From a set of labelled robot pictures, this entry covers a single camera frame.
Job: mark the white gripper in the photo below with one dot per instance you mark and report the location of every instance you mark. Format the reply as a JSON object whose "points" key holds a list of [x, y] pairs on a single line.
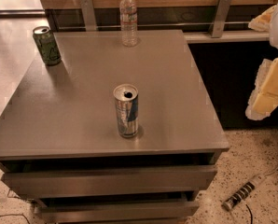
{"points": [[265, 96]]}

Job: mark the silver blue redbull can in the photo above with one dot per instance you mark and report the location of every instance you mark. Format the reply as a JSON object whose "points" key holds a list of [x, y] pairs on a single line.
{"points": [[126, 104]]}

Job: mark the green soda can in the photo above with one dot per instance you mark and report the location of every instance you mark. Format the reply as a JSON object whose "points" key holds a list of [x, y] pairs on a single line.
{"points": [[47, 46]]}

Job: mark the clear plastic water bottle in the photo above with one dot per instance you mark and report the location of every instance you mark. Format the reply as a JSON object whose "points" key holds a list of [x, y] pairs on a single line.
{"points": [[128, 22]]}

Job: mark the white power strip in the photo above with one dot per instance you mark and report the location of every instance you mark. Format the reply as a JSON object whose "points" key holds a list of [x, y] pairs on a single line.
{"points": [[243, 192]]}

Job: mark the grey upper drawer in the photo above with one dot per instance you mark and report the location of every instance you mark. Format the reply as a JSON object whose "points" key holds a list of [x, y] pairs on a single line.
{"points": [[110, 181]]}

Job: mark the grey drawer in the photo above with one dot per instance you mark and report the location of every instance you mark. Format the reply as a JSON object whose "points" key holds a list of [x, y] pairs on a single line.
{"points": [[110, 181], [118, 212]]}

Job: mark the grey drawer cabinet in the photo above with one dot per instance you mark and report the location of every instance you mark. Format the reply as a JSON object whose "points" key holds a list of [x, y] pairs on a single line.
{"points": [[63, 118]]}

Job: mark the grey lower drawer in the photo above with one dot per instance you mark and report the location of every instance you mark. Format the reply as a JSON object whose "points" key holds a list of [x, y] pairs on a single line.
{"points": [[118, 212]]}

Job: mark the right metal bracket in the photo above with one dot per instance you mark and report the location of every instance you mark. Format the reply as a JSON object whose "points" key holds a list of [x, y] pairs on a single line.
{"points": [[221, 12]]}

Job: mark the metal bracket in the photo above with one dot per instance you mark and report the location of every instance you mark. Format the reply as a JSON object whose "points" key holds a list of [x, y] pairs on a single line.
{"points": [[221, 12], [88, 14]]}

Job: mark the left metal bracket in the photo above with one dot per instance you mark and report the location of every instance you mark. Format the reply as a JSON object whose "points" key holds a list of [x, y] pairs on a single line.
{"points": [[88, 14]]}

